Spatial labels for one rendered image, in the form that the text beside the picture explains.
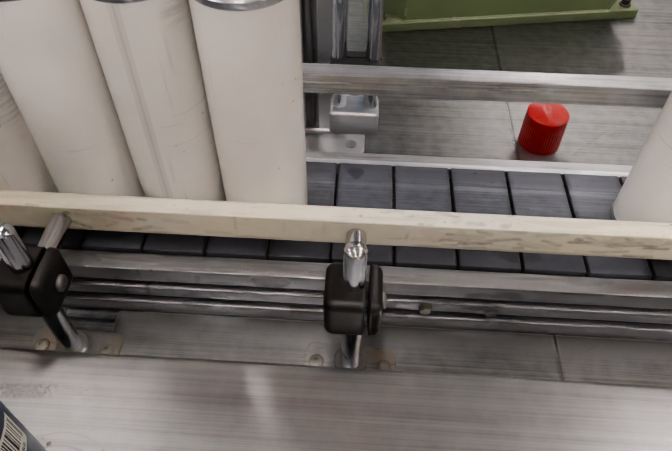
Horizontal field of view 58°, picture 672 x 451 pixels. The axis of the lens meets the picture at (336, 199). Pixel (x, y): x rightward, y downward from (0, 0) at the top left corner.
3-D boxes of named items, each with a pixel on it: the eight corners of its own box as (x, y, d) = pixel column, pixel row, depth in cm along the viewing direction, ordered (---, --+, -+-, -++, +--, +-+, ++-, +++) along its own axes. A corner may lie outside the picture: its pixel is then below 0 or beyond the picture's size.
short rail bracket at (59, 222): (43, 370, 37) (-47, 250, 28) (78, 284, 41) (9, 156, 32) (95, 373, 37) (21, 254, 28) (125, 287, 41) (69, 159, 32)
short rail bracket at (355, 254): (323, 387, 37) (321, 270, 28) (327, 343, 38) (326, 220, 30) (377, 390, 36) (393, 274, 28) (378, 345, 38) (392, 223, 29)
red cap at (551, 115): (510, 132, 52) (519, 102, 50) (545, 124, 53) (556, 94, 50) (531, 159, 50) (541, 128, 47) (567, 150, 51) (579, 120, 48)
